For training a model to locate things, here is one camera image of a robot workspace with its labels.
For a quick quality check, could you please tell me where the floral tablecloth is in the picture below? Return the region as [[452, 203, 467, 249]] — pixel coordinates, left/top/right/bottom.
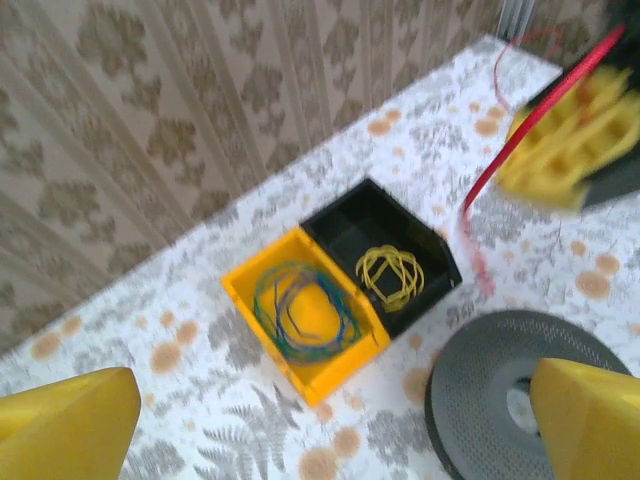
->
[[0, 34, 640, 480]]

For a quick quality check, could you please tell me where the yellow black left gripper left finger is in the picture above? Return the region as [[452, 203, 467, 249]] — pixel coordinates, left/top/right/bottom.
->
[[0, 367, 142, 480]]

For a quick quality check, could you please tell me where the black plastic bin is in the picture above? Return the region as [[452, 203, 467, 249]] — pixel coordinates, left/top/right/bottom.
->
[[299, 178, 464, 339]]

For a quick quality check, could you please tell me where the blue cable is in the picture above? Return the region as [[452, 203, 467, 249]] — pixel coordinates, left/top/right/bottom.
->
[[272, 272, 351, 351]]

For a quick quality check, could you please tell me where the green cable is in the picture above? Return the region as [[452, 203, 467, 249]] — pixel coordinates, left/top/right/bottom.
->
[[253, 263, 362, 364]]

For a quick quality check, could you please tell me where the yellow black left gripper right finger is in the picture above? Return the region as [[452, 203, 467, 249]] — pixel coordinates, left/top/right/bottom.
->
[[529, 357, 640, 480]]

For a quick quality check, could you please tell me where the red cable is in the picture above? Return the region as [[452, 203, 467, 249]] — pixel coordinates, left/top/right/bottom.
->
[[459, 24, 629, 299]]

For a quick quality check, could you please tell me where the aluminium frame post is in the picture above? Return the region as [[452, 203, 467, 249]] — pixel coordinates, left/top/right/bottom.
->
[[499, 0, 539, 39]]

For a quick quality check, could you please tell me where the yellow plastic bin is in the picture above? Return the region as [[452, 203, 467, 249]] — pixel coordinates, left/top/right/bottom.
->
[[221, 227, 391, 407]]

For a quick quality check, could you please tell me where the grey perforated cable spool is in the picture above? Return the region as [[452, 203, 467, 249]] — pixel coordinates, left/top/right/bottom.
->
[[424, 309, 640, 480]]

